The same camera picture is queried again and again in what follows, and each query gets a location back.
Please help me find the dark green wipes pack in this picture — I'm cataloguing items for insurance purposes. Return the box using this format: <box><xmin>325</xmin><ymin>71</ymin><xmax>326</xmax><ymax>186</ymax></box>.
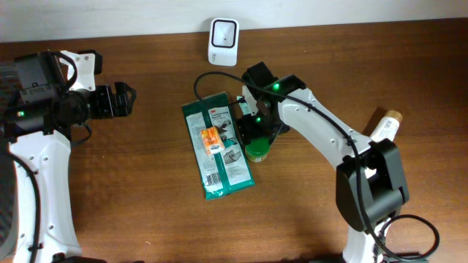
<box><xmin>181</xmin><ymin>93</ymin><xmax>255</xmax><ymax>200</ymax></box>

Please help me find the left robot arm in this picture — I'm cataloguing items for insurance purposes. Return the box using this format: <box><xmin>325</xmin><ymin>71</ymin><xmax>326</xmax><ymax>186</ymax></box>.
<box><xmin>1</xmin><ymin>50</ymin><xmax>137</xmax><ymax>263</ymax></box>

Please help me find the orange small packet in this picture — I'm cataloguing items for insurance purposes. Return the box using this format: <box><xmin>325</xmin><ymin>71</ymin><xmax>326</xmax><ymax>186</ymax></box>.
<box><xmin>200</xmin><ymin>126</ymin><xmax>225</xmax><ymax>156</ymax></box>

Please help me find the white tube with cork cap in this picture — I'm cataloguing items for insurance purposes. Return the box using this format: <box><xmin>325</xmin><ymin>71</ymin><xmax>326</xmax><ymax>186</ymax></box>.
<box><xmin>370</xmin><ymin>110</ymin><xmax>403</xmax><ymax>142</ymax></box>

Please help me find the black right camera cable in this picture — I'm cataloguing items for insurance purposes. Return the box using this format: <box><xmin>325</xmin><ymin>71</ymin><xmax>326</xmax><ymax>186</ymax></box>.
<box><xmin>192</xmin><ymin>71</ymin><xmax>441</xmax><ymax>262</ymax></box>

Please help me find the light green small packet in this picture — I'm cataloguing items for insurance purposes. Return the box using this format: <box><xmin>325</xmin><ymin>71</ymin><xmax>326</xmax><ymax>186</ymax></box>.
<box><xmin>237</xmin><ymin>96</ymin><xmax>252</xmax><ymax>115</ymax></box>

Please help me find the white barcode scanner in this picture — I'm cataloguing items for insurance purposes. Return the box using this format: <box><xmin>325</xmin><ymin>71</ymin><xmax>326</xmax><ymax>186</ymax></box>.
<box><xmin>208</xmin><ymin>18</ymin><xmax>240</xmax><ymax>66</ymax></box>

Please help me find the green lid jar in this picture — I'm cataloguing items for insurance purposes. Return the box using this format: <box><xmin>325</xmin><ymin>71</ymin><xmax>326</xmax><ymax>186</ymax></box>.
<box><xmin>245</xmin><ymin>137</ymin><xmax>271</xmax><ymax>162</ymax></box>

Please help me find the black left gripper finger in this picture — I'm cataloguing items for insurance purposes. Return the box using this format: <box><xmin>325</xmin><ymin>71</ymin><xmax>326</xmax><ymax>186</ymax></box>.
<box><xmin>115</xmin><ymin>82</ymin><xmax>137</xmax><ymax>99</ymax></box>
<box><xmin>116</xmin><ymin>98</ymin><xmax>135</xmax><ymax>117</ymax></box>

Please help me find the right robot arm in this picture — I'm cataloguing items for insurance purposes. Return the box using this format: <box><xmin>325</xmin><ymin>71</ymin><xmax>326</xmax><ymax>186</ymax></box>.
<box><xmin>238</xmin><ymin>62</ymin><xmax>409</xmax><ymax>262</ymax></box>

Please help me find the black left camera cable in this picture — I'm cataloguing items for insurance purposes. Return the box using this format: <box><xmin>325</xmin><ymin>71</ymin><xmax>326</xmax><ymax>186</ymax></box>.
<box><xmin>0</xmin><ymin>145</ymin><xmax>42</xmax><ymax>263</ymax></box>

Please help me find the black camera cable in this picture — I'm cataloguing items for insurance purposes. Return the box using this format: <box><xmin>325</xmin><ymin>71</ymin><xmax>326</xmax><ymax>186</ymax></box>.
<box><xmin>192</xmin><ymin>71</ymin><xmax>441</xmax><ymax>262</ymax></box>
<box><xmin>0</xmin><ymin>145</ymin><xmax>42</xmax><ymax>263</ymax></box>

